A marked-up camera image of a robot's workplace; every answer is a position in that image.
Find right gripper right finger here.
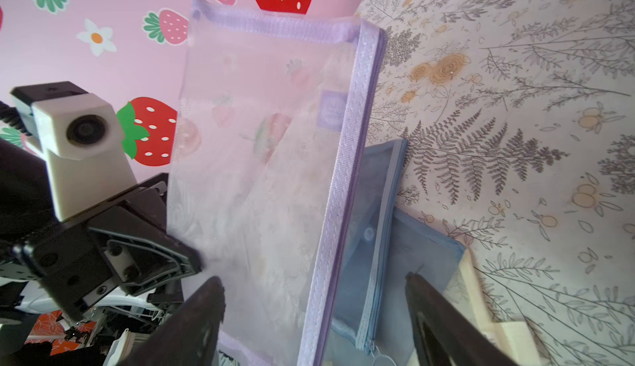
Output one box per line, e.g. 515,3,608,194
405,273,514,366

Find cream trim pouch underneath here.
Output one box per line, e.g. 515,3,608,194
443,250,542,365

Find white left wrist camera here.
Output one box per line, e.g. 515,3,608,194
11,82,137,222

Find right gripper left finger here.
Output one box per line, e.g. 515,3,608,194
120,277,226,365

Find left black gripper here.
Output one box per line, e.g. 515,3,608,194
1,141,201,321

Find grey-blue mesh pouch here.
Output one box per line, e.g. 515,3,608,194
322,140,466,365

